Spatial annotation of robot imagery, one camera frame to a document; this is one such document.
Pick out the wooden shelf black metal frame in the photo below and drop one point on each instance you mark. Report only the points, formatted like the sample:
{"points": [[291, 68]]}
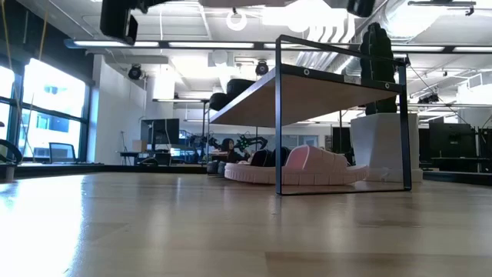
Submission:
{"points": [[307, 100]]}

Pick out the small dark monitor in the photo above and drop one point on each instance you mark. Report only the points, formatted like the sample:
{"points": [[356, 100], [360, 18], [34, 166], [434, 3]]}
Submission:
{"points": [[62, 152]]}

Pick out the person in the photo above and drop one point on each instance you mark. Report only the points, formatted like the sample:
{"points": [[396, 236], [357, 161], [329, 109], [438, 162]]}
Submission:
{"points": [[228, 148]]}

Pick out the black computer monitor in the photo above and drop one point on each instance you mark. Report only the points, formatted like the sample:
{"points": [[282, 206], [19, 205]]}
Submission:
{"points": [[159, 131]]}

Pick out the green-black robot arm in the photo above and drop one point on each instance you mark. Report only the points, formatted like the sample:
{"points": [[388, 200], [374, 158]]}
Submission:
{"points": [[251, 143]]}

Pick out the black background robot arm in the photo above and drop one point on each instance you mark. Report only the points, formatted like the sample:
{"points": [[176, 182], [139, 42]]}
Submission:
{"points": [[201, 141]]}

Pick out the white hexagonal plant pot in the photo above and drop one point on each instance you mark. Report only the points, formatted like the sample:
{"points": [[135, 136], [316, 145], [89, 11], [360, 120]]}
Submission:
{"points": [[376, 146]]}

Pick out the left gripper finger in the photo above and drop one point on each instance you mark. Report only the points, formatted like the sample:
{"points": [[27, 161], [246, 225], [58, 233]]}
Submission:
{"points": [[150, 4]]}

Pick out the green cactus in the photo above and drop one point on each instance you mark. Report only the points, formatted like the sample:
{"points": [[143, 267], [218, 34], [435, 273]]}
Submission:
{"points": [[378, 46]]}

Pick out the long dark desk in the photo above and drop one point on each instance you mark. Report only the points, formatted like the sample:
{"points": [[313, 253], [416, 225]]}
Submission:
{"points": [[457, 164]]}

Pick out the large dark monitor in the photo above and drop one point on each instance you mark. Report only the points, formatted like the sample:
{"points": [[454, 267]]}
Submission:
{"points": [[453, 140]]}

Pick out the silver ceiling duct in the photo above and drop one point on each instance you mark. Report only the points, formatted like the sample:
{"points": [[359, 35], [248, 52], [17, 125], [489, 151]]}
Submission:
{"points": [[401, 19]]}

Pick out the pink rubber slide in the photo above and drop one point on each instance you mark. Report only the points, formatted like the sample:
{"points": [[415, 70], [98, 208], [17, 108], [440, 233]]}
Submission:
{"points": [[315, 161]]}

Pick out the long ceiling light strip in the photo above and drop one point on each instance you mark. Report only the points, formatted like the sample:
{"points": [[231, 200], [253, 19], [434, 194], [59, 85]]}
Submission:
{"points": [[211, 45]]}

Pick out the black ceiling spotlight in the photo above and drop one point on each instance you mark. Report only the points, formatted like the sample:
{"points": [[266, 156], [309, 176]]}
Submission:
{"points": [[135, 72], [261, 68]]}

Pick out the dark office desk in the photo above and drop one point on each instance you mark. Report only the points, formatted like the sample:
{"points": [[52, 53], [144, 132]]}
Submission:
{"points": [[146, 157]]}

